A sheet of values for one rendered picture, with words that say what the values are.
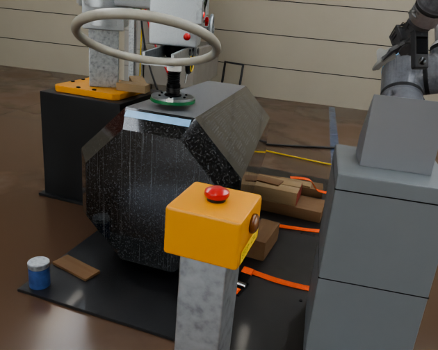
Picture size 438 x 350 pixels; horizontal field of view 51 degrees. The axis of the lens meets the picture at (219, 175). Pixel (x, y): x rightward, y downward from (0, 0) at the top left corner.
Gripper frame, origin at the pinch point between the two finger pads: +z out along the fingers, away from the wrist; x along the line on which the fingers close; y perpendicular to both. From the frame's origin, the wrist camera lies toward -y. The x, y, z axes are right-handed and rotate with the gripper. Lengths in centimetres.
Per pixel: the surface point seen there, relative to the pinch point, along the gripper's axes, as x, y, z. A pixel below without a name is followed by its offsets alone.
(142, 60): 82, 29, 24
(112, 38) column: 96, 133, 113
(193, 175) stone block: 61, 6, 74
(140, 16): 83, 7, -16
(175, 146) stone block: 68, 18, 67
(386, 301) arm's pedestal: -3, -63, 55
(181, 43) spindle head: 63, 57, 43
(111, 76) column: 99, 117, 132
